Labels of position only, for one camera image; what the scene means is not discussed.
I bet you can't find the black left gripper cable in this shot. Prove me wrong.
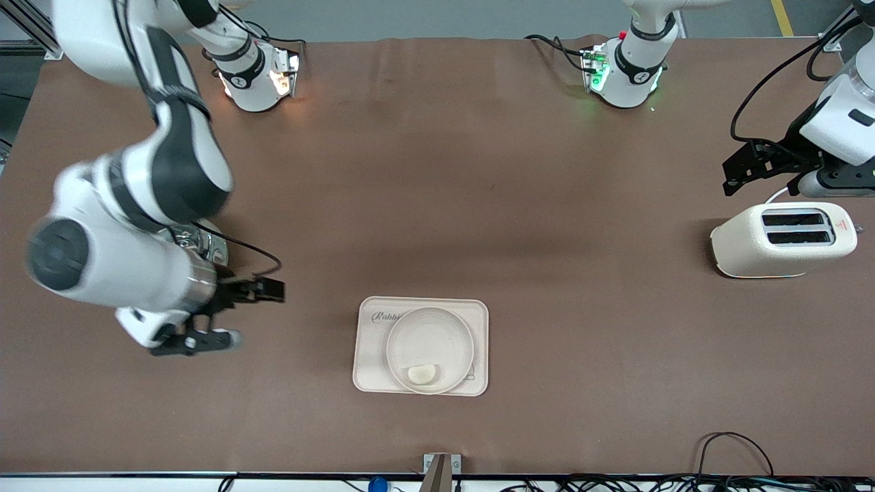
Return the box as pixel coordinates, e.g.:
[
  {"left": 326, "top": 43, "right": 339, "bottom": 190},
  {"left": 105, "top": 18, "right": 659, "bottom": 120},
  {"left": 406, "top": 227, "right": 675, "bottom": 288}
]
[{"left": 730, "top": 14, "right": 863, "bottom": 146}]

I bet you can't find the black base cable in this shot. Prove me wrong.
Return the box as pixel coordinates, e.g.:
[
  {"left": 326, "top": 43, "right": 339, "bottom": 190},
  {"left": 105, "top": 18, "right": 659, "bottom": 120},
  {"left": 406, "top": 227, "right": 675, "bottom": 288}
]
[
  {"left": 524, "top": 33, "right": 589, "bottom": 72},
  {"left": 232, "top": 7, "right": 308, "bottom": 49}
]

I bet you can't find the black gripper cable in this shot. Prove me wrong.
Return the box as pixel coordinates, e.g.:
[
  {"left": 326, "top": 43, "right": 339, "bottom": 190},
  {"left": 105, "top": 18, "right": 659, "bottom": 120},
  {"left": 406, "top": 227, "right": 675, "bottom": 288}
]
[
  {"left": 730, "top": 14, "right": 863, "bottom": 146},
  {"left": 190, "top": 222, "right": 283, "bottom": 281}
]

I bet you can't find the silver table edge bracket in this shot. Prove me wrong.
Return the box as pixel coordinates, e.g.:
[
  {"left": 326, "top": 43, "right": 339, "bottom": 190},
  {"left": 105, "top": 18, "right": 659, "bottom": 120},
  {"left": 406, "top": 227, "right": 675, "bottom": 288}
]
[{"left": 422, "top": 453, "right": 462, "bottom": 475}]

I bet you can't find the black cable bundle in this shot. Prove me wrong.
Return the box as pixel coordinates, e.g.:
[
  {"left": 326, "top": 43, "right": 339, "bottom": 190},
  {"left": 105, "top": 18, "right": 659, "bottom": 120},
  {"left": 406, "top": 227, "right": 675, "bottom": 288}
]
[{"left": 499, "top": 474, "right": 875, "bottom": 492}]

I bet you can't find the silver base connector plate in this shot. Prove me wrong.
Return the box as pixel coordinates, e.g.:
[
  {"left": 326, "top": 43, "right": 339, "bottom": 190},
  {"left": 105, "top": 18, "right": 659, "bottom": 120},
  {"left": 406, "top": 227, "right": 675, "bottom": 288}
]
[
  {"left": 580, "top": 46, "right": 610, "bottom": 93},
  {"left": 270, "top": 46, "right": 303, "bottom": 100}
]

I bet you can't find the brown post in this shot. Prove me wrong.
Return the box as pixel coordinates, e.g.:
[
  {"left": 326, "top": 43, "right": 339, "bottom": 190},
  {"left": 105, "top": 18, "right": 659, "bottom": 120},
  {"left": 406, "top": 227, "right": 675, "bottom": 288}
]
[{"left": 418, "top": 454, "right": 453, "bottom": 492}]

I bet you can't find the steel pot with glass lid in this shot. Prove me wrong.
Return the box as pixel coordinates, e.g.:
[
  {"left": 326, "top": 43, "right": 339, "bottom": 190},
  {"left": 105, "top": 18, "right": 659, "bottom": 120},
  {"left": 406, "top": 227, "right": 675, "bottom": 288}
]
[{"left": 164, "top": 217, "right": 230, "bottom": 271}]

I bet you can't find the black looped cable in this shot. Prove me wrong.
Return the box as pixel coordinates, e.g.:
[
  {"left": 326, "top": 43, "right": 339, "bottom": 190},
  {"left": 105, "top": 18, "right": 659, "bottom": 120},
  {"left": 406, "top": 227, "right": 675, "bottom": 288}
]
[{"left": 696, "top": 432, "right": 777, "bottom": 479}]

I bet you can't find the cream round plate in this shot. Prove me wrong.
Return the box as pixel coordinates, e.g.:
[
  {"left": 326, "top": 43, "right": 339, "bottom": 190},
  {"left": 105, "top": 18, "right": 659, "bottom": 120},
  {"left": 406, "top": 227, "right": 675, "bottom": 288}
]
[{"left": 386, "top": 307, "right": 475, "bottom": 396}]

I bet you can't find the glass pot lid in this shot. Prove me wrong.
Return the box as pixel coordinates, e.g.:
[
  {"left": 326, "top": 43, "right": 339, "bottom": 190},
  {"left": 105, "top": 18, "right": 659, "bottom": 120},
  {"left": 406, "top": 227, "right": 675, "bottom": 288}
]
[{"left": 167, "top": 219, "right": 209, "bottom": 250}]

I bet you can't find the cream two-slot toaster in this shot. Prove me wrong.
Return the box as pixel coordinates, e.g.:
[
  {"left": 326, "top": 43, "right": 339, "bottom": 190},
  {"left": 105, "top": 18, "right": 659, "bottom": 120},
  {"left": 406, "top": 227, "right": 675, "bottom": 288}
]
[{"left": 710, "top": 202, "right": 859, "bottom": 279}]

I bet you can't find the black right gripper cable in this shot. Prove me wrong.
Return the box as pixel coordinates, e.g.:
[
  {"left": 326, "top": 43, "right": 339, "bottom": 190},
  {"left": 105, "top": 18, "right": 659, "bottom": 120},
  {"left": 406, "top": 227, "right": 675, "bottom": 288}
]
[{"left": 190, "top": 222, "right": 283, "bottom": 281}]

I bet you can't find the aluminium frame post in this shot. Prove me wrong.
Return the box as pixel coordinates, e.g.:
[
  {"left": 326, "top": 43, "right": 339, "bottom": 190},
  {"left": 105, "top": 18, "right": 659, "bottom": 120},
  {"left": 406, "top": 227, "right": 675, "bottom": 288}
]
[
  {"left": 0, "top": 0, "right": 66, "bottom": 61},
  {"left": 819, "top": 14, "right": 863, "bottom": 53}
]

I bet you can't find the brown table mat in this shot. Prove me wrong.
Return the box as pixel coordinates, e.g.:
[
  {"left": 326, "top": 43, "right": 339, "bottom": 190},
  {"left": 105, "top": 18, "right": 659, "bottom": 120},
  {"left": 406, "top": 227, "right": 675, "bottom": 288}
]
[{"left": 0, "top": 34, "right": 875, "bottom": 477}]

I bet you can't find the cream rabbit print tray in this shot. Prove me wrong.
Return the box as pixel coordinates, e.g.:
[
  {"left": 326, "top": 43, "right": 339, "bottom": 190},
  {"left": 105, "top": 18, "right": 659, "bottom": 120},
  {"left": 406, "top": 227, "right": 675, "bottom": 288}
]
[{"left": 352, "top": 296, "right": 490, "bottom": 397}]

